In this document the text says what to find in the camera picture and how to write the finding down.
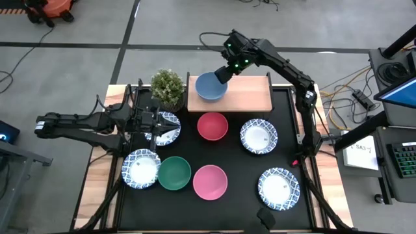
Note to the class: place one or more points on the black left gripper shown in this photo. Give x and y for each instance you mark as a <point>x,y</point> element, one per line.
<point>148,122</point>

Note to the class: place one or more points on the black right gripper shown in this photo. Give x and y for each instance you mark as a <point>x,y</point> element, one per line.
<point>239,52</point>

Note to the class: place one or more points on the blue patterned paper plate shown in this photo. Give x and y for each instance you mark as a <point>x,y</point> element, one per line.
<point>279,189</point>
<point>258,136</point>
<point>141,169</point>
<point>166,139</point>

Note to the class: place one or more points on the blue bowl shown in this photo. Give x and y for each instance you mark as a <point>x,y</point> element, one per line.
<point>208,89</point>

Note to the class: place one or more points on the red bowl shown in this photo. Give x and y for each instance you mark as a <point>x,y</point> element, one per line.
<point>212,126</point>

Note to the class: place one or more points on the green bowl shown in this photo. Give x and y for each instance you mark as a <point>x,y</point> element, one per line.
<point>174,173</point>

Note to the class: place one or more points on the pink bowl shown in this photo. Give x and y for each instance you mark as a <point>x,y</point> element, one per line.
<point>210,182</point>

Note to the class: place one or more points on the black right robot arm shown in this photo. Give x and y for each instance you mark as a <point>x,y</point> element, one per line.
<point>292,76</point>

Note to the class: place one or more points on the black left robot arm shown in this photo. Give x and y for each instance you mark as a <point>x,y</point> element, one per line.
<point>81,122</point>

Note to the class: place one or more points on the wooden shelf with black legs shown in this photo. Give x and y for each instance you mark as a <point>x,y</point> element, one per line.
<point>250,94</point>

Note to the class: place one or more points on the small potted green plant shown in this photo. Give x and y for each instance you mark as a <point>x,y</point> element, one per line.
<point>167,86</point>

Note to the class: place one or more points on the black table mat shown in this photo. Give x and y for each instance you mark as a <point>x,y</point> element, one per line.
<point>227,214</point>

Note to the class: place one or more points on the small black object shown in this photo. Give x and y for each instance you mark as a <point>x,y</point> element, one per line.
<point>266,217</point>

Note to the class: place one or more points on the black power strip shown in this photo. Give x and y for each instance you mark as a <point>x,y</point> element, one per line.
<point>362,99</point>

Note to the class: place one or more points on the grey metal table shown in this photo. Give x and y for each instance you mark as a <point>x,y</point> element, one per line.
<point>19,156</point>

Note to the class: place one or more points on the white paper sheet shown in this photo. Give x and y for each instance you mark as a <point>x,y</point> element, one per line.
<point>360,157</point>

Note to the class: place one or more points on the black device with blue light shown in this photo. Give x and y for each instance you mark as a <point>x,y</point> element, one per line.
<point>7,133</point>

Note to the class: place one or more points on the orange shop vacuum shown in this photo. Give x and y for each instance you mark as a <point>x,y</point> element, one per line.
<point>53,8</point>

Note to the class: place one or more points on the monitor with blue screen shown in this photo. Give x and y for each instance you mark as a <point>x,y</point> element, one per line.
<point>399,94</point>

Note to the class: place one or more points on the black pole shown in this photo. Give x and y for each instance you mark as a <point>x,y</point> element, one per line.
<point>401,40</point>

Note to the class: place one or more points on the black caster wheel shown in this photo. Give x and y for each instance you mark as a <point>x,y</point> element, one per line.
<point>378,199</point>

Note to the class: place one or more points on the backlit black keyboard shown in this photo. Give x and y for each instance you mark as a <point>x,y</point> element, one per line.
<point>404,159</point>

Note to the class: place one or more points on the dark grey equipment cart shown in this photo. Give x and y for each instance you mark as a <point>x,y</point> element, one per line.
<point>398,185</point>

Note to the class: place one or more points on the black metal table frame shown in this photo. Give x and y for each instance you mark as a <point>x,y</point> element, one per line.
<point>102,204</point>

